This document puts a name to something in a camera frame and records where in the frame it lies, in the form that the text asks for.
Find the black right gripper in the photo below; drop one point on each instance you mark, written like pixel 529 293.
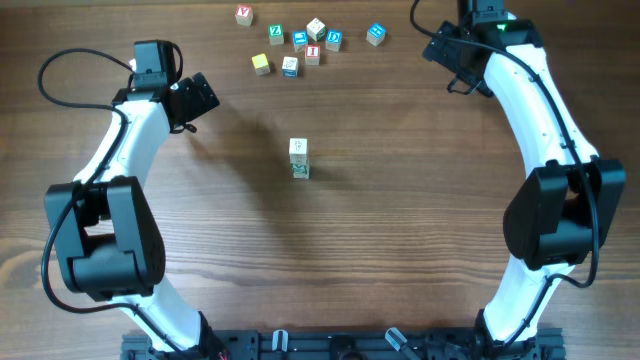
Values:
pixel 438 51

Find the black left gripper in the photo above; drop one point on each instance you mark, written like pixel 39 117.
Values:
pixel 202 101

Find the white block blue sides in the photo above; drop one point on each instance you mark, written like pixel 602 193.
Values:
pixel 298 147

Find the plain white wooden block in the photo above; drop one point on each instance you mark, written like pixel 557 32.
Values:
pixel 299 159

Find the white block green side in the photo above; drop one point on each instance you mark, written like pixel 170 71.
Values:
pixel 300 171

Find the red letter I block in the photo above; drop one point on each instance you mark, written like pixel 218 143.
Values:
pixel 312 55

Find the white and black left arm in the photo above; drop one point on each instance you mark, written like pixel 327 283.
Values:
pixel 103 232

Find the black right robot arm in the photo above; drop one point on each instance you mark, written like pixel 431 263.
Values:
pixel 558 221

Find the yellow top block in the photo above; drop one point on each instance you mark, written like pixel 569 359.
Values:
pixel 261 64

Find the blue picture block far right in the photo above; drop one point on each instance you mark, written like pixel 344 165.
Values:
pixel 376 34

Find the red letter Y block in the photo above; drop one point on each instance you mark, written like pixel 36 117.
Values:
pixel 244 15

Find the white and blue block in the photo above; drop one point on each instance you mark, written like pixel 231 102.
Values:
pixel 290 66

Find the green letter Z block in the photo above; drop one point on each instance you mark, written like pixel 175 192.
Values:
pixel 276 34

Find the blue letter L block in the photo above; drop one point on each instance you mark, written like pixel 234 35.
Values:
pixel 299 40

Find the blue letter D block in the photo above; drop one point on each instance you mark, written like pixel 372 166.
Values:
pixel 333 40

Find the plain white and green block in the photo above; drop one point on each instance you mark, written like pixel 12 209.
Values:
pixel 316 29

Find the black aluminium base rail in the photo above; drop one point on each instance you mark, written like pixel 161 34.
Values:
pixel 350 345

